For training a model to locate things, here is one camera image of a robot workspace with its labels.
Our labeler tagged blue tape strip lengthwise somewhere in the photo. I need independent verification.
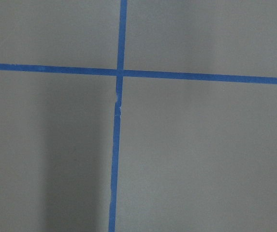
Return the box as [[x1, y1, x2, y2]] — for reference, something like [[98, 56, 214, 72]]
[[108, 0, 128, 232]]

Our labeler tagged blue tape strip crosswise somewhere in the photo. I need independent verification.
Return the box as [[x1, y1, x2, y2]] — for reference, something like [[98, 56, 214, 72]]
[[0, 63, 277, 85]]

